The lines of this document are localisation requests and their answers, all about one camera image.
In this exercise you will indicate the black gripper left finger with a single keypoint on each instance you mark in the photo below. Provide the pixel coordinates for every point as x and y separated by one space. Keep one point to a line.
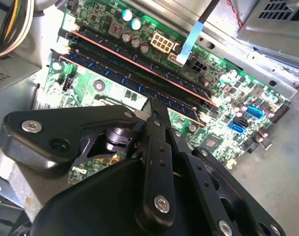
66 127

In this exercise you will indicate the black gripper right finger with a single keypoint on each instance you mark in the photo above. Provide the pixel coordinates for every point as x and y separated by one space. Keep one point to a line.
196 177

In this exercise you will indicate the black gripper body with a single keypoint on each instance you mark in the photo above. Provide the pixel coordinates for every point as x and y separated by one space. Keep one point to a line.
102 201

